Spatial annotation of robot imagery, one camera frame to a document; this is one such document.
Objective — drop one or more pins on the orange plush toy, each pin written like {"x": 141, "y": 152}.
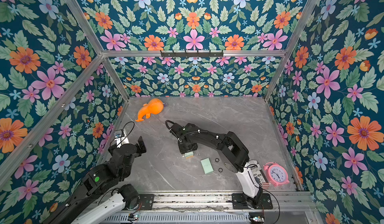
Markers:
{"x": 153, "y": 107}

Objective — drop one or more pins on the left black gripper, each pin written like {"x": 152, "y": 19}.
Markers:
{"x": 138, "y": 151}

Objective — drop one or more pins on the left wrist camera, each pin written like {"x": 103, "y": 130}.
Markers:
{"x": 121, "y": 139}

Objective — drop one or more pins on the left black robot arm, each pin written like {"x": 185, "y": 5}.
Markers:
{"x": 97, "y": 182}

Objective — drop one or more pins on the pink alarm clock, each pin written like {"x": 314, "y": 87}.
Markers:
{"x": 276, "y": 174}

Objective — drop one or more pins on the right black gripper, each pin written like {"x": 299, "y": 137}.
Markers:
{"x": 186, "y": 147}

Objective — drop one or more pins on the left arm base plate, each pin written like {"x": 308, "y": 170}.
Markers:
{"x": 146, "y": 202}

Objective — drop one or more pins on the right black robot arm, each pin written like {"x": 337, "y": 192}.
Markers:
{"x": 232, "y": 152}

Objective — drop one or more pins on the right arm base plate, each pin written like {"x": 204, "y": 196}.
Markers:
{"x": 264, "y": 200}

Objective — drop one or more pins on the mint box lid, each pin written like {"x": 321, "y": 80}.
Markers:
{"x": 207, "y": 166}

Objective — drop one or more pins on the black hook rail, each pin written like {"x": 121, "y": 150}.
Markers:
{"x": 197, "y": 53}

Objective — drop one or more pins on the mint green box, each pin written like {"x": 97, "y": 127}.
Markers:
{"x": 189, "y": 155}

